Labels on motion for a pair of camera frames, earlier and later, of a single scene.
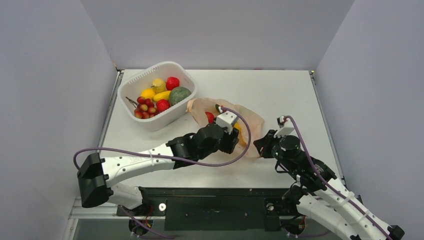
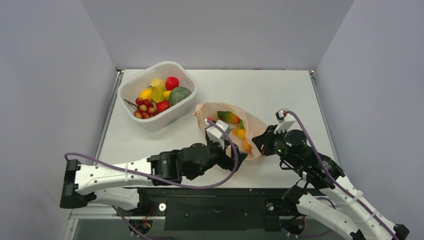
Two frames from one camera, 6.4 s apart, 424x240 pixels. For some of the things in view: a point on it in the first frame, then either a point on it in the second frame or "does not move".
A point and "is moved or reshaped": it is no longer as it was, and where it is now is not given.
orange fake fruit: [237, 126] → [246, 146]
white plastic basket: [132, 87] does not move
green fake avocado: [177, 94] does not move
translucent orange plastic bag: [251, 123] is moved or reshaped
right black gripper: [266, 145] does not move
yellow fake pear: [159, 85] does not move
